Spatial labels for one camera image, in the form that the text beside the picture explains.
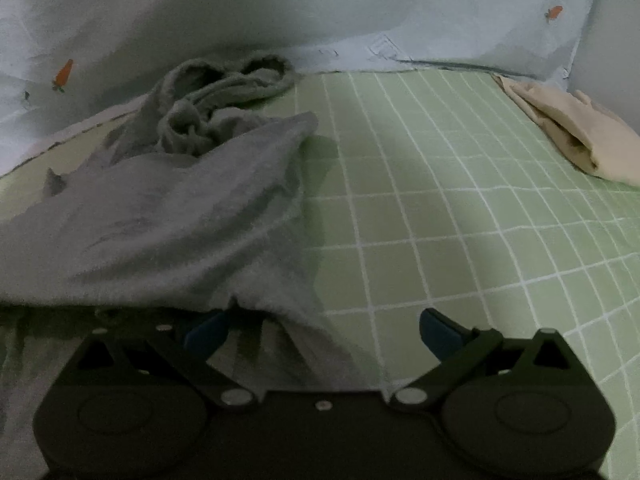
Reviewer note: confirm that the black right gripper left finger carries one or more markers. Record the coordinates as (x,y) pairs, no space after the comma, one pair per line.
(162,357)

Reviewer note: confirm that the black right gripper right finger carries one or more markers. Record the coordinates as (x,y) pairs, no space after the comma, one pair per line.
(467,355)

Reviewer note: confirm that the grey hooded sweatshirt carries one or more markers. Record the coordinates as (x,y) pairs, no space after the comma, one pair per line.
(193,204)

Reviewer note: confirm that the green grid bed sheet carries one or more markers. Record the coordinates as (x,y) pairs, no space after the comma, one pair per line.
(434,190)

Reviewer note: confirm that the beige folded cloth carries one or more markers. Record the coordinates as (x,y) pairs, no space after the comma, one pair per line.
(590,136)

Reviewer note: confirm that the light blue carrot-print quilt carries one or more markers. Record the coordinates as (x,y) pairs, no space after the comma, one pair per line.
(65,60)

